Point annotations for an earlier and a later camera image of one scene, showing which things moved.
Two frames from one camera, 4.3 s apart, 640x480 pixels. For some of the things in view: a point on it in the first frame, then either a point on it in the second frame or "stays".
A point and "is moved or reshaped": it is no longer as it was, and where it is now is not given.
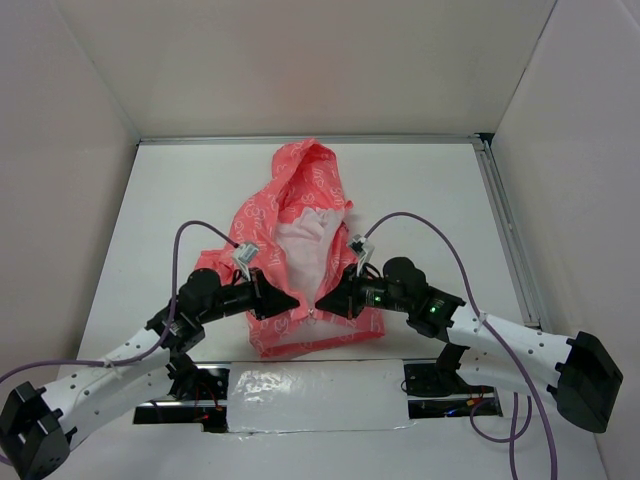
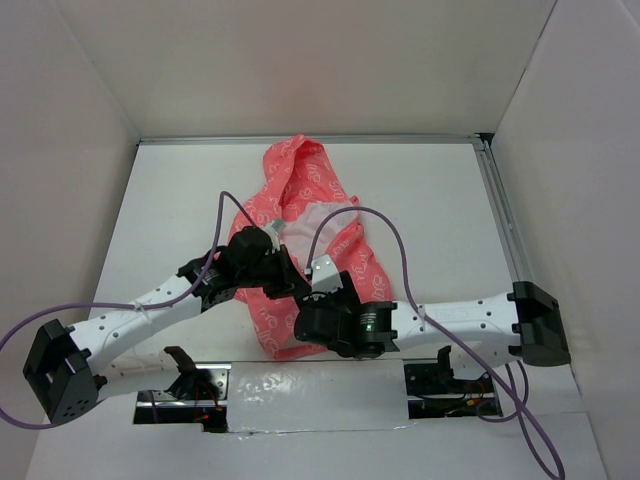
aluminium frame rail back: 484,138 stays
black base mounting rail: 200,393 stays
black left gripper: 267,300 → 290,280
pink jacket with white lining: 294,232 is moved or reshaped
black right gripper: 345,299 → 345,293
